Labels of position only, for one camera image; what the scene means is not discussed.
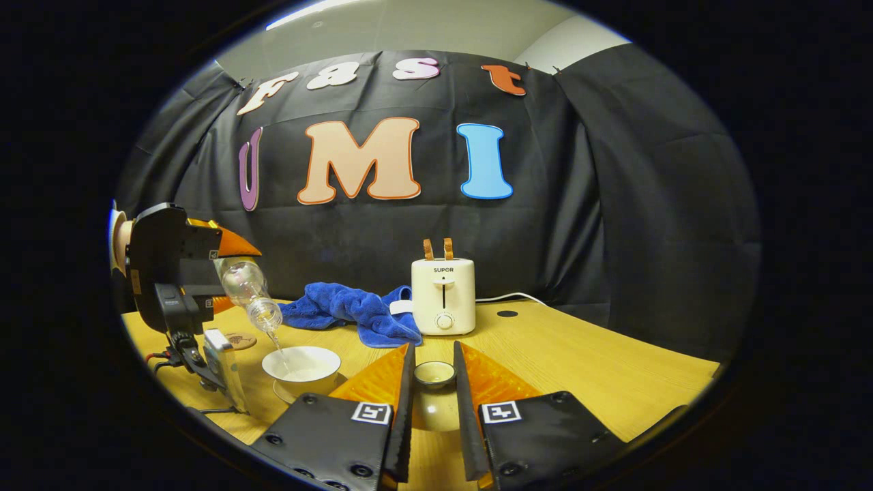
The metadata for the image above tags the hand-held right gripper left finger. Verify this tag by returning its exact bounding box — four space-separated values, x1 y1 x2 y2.
249 343 417 491

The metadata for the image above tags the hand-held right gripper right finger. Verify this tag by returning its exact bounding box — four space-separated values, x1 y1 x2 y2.
453 341 627 491

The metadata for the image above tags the clear plastic water bottle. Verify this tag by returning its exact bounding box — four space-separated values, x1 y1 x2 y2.
217 257 284 335

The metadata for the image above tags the cream teacup lid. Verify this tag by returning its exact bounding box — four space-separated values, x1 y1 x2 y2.
411 360 461 432

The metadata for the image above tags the cream ceramic teacup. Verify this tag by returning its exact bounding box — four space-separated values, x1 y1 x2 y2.
262 346 342 398

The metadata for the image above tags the cream ceramic saucer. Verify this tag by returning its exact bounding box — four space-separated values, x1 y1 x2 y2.
273 372 349 405

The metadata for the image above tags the blue towel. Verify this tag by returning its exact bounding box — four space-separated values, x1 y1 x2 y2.
278 282 424 348

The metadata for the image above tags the white toaster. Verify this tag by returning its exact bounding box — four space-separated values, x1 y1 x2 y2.
411 258 477 336

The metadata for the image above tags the black backdrop cloth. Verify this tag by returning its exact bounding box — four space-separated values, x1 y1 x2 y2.
113 42 761 362

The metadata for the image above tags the white power cable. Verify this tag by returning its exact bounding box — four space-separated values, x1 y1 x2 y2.
475 292 546 306

